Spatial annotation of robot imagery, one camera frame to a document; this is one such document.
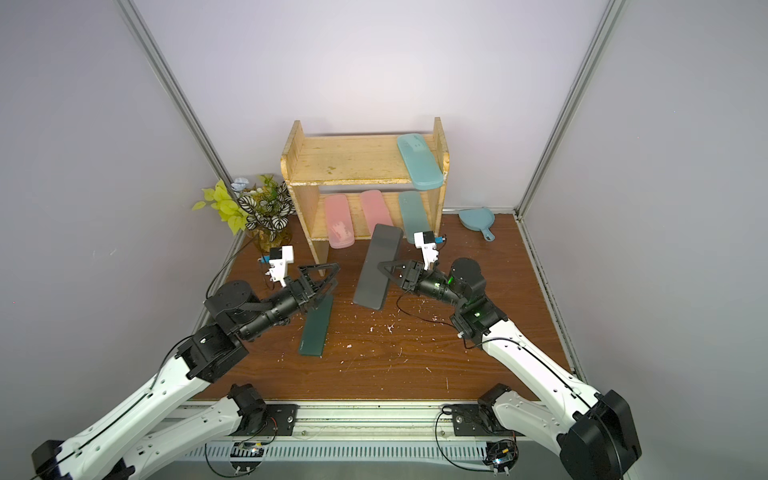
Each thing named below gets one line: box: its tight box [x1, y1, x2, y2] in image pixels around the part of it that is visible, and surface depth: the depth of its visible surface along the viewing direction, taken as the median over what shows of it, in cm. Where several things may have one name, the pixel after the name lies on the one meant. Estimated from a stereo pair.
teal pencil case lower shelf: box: [398, 191, 430, 244], surface depth 94 cm
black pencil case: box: [353, 223, 404, 310], surface depth 67 cm
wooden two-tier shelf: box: [280, 117, 450, 277], surface depth 80 cm
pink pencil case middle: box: [361, 189, 394, 236], surface depth 94 cm
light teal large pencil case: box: [398, 133, 444, 191], surface depth 74 cm
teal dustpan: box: [458, 208, 495, 242], surface depth 120 cm
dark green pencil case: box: [298, 295, 334, 357], surface depth 87 cm
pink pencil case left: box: [324, 194, 355, 249], surface depth 89 cm
